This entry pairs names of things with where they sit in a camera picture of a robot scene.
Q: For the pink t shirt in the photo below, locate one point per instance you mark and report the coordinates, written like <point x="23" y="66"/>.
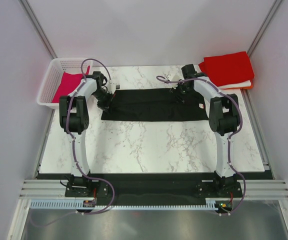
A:
<point x="69" y="82"/>

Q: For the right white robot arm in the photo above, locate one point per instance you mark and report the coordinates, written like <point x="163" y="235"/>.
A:
<point x="225" y="121"/>

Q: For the right aluminium side rail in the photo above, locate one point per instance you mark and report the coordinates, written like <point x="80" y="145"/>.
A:
<point x="257" y="134"/>

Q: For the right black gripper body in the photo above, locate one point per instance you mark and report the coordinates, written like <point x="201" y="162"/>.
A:
<point x="181" y="92"/>

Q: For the aluminium front frame rail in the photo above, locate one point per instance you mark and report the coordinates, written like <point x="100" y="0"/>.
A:
<point x="255" y="190"/>

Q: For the orange folded t shirt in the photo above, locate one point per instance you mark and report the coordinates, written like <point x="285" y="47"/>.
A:
<point x="249" y="87"/>

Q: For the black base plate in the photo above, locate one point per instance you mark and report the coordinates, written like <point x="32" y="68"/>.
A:
<point x="196" y="185"/>

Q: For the white slotted cable duct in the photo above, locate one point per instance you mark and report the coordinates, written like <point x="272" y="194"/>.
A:
<point x="80" y="204"/>

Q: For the left aluminium corner post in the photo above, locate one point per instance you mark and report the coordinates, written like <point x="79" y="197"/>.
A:
<point x="38" y="27"/>

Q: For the white plastic basket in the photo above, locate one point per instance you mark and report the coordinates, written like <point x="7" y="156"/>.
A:
<point x="53" y="78"/>

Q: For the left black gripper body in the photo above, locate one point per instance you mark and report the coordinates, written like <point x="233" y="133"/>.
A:
<point x="104" y="98"/>

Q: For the black t shirt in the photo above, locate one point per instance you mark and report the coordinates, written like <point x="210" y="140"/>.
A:
<point x="156" y="105"/>

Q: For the red folded t shirt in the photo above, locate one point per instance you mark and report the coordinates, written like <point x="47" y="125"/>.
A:
<point x="228" y="69"/>

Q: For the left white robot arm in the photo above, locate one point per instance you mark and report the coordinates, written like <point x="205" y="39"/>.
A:
<point x="74" y="120"/>

